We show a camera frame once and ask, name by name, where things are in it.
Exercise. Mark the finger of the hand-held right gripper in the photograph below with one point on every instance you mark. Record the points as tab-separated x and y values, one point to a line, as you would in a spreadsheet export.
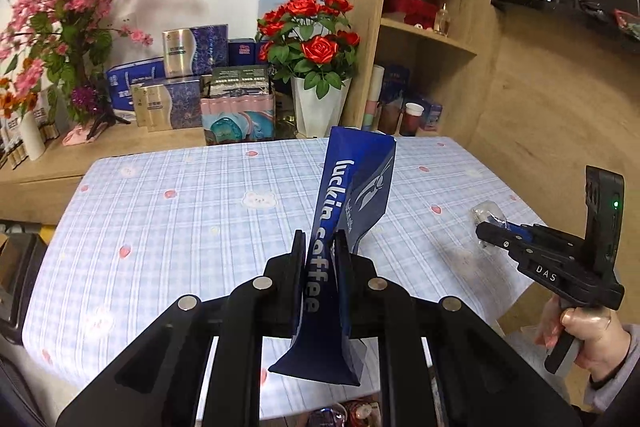
517	232
500	239

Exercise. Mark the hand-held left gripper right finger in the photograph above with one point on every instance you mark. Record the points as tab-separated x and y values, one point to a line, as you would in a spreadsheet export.
360	292

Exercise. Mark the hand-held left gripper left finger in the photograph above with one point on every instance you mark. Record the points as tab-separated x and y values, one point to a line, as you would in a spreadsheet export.
285	287

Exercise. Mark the clear plastic wrapper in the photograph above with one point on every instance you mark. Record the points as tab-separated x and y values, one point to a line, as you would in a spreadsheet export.
485	212

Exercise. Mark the blue coffee box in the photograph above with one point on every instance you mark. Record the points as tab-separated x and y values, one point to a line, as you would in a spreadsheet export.
340	187

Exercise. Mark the blue snack wrapper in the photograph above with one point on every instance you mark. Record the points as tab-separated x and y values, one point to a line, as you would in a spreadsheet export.
327	418

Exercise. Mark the person's right forearm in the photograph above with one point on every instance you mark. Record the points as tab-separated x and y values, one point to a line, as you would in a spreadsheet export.
620	382

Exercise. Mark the person's right hand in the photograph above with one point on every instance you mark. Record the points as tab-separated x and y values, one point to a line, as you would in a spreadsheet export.
595	337

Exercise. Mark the blue plaid tablecloth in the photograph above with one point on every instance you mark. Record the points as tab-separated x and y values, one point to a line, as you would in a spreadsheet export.
175	232

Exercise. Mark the red cup white rim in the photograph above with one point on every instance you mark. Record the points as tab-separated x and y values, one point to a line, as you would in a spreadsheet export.
413	122

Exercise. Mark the brown glass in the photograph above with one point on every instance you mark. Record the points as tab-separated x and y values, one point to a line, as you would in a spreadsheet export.
390	119

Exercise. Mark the pink cup set package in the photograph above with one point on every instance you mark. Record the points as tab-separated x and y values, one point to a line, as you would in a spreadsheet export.
235	122

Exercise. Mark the white faceted vase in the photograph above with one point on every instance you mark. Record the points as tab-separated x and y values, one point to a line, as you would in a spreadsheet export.
320	112

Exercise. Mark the stack of pastel cups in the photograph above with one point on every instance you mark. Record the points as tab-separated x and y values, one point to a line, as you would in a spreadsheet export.
372	102

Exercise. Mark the tall blue box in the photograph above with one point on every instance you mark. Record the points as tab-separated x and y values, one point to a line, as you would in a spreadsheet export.
397	79

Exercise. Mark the dark green box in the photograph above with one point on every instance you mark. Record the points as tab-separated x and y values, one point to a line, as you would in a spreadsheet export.
240	79

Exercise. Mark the gold blue gift box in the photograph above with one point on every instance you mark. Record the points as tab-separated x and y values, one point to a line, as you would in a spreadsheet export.
170	104

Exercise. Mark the perfume bottle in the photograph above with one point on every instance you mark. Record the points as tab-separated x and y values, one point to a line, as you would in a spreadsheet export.
442	22

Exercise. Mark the small dark blue box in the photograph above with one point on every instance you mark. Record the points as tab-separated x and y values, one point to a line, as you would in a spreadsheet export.
242	52

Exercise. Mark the red rose bouquet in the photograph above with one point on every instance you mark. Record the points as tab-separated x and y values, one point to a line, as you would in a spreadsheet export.
315	49

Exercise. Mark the black mini tripod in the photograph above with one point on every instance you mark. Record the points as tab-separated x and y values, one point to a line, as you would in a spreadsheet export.
105	119

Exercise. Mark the silver blue gift box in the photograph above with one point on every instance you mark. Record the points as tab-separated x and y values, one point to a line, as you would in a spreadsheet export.
195	49

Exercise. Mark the wooden sideboard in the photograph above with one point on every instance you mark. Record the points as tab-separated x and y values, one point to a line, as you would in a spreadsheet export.
50	187

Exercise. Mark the pink cloth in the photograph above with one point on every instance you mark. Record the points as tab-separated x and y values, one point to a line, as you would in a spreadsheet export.
75	137

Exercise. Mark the blue white carton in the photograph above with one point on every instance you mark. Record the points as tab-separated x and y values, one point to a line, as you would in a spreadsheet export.
125	82

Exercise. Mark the black stool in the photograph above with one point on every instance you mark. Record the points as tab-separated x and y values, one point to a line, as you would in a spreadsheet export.
20	282

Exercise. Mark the white cylinder vase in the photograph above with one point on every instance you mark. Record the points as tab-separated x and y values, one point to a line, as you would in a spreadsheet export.
32	137

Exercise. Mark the orange flowers white vase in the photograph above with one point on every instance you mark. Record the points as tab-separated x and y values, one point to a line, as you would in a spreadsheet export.
12	154

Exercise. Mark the black wall shelf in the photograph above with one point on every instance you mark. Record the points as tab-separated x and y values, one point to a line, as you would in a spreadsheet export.
520	4

